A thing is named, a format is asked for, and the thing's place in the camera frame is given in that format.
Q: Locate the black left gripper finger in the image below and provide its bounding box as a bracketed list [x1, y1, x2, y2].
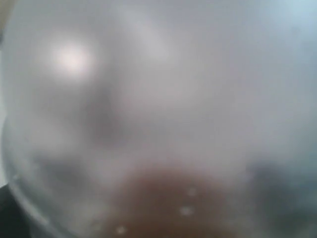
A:
[0, 184, 47, 238]

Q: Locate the clear dome lid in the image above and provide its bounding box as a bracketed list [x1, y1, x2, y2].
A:
[1, 0, 317, 238]

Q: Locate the wooden block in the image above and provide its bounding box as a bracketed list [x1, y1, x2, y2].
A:
[104, 168, 239, 238]

